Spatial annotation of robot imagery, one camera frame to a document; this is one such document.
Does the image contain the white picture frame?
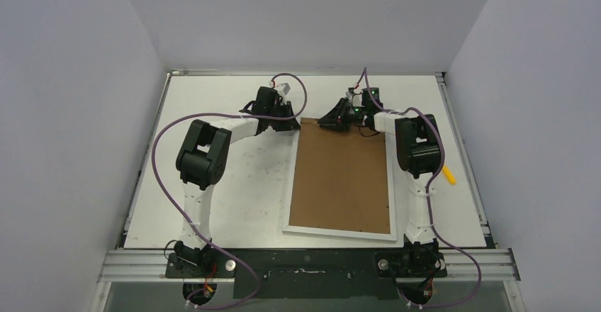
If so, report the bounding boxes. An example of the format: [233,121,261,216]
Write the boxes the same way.
[281,118,398,243]

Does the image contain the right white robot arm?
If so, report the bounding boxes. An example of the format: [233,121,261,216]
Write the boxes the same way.
[318,88,443,279]

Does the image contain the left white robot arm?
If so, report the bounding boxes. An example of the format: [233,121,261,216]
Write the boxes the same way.
[174,83,300,277]

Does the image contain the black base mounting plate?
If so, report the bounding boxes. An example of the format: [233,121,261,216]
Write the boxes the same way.
[164,248,447,300]

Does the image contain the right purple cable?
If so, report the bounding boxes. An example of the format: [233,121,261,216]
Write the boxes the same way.
[356,67,483,310]

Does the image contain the purple cable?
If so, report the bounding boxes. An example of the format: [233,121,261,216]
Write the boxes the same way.
[356,67,483,310]
[151,72,308,311]

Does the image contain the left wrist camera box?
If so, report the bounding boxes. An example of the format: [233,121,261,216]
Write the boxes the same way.
[274,82,291,97]

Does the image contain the yellow handled screwdriver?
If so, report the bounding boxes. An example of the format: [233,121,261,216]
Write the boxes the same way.
[442,165,457,185]

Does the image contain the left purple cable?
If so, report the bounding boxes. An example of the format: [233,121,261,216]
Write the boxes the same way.
[151,72,308,311]

